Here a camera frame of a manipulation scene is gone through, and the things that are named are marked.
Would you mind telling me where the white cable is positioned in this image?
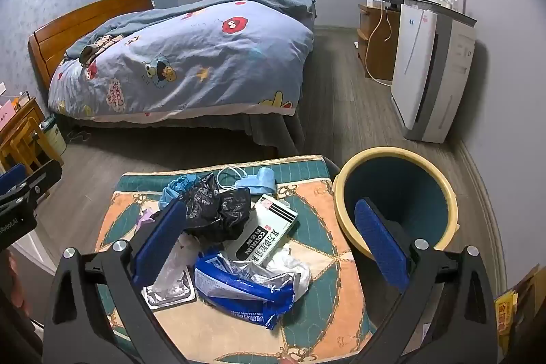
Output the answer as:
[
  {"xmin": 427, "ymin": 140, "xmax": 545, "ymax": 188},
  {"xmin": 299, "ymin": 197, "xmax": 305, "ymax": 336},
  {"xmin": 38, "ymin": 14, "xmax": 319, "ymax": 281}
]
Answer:
[{"xmin": 364, "ymin": 0, "xmax": 398, "ymax": 87}]

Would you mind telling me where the silver foil wrapper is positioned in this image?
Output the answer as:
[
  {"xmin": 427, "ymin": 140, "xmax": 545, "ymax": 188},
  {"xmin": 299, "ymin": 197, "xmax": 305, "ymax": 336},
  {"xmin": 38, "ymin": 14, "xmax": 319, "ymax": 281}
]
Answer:
[{"xmin": 142, "ymin": 234, "xmax": 197, "ymax": 310}]

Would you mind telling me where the wooden cabinet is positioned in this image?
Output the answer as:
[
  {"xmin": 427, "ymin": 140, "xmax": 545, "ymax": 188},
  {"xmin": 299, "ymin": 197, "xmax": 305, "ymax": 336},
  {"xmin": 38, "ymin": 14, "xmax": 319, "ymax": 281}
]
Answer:
[{"xmin": 357, "ymin": 1, "xmax": 402, "ymax": 82}]

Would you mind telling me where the blue wet wipes packet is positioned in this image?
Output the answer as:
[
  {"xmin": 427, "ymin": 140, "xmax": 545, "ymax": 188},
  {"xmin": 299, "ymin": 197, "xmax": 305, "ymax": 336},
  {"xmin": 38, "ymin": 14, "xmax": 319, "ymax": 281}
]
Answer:
[{"xmin": 194, "ymin": 253, "xmax": 298, "ymax": 331}]

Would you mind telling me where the black plastic bag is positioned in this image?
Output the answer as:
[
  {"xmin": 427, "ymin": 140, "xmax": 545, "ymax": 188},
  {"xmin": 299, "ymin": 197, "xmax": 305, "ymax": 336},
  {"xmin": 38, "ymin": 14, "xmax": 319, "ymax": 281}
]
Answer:
[{"xmin": 181, "ymin": 173, "xmax": 253, "ymax": 244}]

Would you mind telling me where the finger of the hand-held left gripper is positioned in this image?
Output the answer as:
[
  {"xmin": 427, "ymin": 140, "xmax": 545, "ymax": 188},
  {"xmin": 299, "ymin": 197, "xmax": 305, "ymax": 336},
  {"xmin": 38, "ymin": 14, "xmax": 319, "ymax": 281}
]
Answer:
[{"xmin": 0, "ymin": 159, "xmax": 63, "ymax": 211}]

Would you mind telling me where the white air purifier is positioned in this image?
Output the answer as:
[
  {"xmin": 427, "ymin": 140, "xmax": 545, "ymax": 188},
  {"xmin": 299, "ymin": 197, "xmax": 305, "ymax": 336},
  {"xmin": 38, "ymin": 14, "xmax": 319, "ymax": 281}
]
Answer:
[{"xmin": 390, "ymin": 0, "xmax": 478, "ymax": 143}]

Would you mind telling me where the blue face mask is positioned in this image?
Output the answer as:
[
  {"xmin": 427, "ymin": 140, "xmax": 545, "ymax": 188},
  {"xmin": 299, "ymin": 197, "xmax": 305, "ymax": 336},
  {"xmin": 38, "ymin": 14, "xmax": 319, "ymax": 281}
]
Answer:
[{"xmin": 232, "ymin": 167, "xmax": 277, "ymax": 194}]

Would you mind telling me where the small dark plush toy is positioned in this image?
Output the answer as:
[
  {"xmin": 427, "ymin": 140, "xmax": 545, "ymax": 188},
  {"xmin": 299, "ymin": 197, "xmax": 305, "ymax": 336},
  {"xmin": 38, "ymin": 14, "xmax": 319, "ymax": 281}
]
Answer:
[{"xmin": 78, "ymin": 45, "xmax": 98, "ymax": 66}]

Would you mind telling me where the crumpled blue plastic glove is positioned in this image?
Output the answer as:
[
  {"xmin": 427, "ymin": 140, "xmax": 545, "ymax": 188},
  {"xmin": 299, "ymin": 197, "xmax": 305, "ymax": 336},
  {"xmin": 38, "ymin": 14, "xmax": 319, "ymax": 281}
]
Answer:
[{"xmin": 159, "ymin": 174, "xmax": 201, "ymax": 212}]

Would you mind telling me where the teal bin with yellow rim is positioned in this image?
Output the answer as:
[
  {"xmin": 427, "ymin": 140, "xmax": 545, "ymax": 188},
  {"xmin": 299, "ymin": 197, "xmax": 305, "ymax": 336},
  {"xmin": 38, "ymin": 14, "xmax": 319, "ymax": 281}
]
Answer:
[{"xmin": 332, "ymin": 146, "xmax": 460, "ymax": 263}]

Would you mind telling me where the white tissue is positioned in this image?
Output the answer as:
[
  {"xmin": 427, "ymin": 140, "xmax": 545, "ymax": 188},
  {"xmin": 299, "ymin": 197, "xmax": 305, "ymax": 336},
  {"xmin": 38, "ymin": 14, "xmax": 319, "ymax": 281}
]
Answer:
[{"xmin": 259, "ymin": 245, "xmax": 312, "ymax": 302}]

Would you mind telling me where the white and black medicine box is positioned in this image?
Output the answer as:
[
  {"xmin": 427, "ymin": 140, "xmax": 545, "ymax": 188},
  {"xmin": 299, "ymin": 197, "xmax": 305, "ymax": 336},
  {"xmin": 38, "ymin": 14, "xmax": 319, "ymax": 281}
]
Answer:
[{"xmin": 234, "ymin": 194, "xmax": 300, "ymax": 269}]

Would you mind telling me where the green can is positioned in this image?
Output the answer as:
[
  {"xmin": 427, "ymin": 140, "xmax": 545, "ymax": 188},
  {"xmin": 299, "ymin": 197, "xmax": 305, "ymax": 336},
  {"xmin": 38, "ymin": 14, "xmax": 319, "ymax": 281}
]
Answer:
[{"xmin": 39, "ymin": 114, "xmax": 68, "ymax": 156}]

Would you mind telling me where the pink paper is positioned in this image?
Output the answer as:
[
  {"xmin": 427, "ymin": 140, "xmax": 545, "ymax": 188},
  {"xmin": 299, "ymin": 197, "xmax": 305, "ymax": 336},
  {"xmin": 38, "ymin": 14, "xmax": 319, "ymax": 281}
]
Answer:
[{"xmin": 0, "ymin": 100, "xmax": 20, "ymax": 131}]

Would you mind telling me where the patterned teal orange mat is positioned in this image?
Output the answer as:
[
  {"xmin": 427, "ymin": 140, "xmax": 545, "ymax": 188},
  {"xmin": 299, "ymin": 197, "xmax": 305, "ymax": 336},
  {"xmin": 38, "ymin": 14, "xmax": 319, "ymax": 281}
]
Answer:
[{"xmin": 94, "ymin": 154, "xmax": 385, "ymax": 364}]

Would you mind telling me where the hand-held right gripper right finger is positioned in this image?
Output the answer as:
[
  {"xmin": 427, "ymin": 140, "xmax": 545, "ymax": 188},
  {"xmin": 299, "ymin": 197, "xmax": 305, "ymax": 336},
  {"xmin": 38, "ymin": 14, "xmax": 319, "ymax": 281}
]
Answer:
[{"xmin": 350, "ymin": 198, "xmax": 501, "ymax": 364}]

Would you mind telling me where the purple wrapper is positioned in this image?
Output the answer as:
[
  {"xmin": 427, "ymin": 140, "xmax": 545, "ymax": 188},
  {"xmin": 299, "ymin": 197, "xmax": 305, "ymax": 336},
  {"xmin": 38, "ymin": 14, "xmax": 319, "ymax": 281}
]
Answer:
[{"xmin": 135, "ymin": 208, "xmax": 161, "ymax": 229}]

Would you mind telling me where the papers and yellow bag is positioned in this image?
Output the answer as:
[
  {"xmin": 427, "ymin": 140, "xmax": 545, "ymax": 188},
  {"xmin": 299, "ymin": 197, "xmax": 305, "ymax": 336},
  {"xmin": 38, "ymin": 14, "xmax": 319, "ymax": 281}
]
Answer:
[{"xmin": 495, "ymin": 289, "xmax": 523, "ymax": 354}]

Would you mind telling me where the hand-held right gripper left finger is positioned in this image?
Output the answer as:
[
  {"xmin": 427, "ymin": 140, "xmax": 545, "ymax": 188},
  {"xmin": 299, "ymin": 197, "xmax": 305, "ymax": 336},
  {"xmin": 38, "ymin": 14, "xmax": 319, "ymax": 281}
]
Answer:
[{"xmin": 43, "ymin": 200, "xmax": 188, "ymax": 364}]

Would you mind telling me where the wooden nightstand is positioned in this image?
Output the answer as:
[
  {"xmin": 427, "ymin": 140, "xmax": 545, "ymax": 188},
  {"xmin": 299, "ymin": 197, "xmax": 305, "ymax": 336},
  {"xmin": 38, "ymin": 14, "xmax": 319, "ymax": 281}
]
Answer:
[{"xmin": 0, "ymin": 97, "xmax": 64, "ymax": 174}]

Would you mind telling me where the wooden bed headboard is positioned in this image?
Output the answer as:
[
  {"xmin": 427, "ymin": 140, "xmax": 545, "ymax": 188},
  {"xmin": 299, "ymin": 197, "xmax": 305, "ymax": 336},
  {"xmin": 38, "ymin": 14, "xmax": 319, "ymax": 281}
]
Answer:
[{"xmin": 28, "ymin": 0, "xmax": 155, "ymax": 92}]

